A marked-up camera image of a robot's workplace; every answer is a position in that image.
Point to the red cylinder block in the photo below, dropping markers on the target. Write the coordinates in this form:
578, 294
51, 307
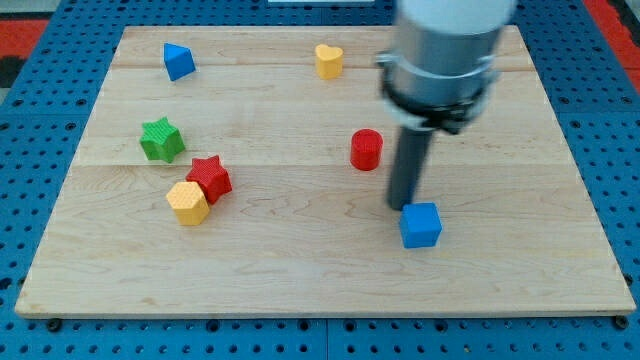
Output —
366, 149

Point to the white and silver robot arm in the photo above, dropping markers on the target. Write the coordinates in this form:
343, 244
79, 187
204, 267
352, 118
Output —
438, 72

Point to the light wooden board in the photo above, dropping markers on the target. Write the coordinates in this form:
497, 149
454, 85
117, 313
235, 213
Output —
303, 233

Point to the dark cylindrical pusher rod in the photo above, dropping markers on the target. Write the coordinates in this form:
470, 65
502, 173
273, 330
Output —
412, 148

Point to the red star block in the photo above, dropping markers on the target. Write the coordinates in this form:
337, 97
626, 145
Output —
213, 179

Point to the blue cube block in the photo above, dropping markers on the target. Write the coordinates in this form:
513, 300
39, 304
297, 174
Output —
420, 225

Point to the yellow heart block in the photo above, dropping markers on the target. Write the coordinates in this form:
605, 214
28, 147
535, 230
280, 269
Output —
328, 61

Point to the yellow hexagon block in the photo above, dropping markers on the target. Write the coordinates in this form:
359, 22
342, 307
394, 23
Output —
188, 203

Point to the green star block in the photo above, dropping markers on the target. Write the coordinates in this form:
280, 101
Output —
161, 140

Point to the blue triangle block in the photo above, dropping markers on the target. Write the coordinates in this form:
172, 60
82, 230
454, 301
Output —
178, 61

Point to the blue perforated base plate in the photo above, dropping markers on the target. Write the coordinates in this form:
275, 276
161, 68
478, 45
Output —
64, 53

